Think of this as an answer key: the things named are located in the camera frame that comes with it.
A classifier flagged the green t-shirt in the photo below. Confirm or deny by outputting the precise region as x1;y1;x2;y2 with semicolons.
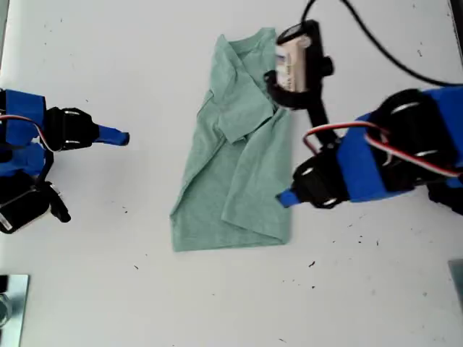
169;27;293;253

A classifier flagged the white camera box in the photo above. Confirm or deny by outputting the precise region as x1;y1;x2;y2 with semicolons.
273;23;313;94

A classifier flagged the red white servo wire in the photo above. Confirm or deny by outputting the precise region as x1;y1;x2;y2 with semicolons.
0;114;59;153
302;121;463;179

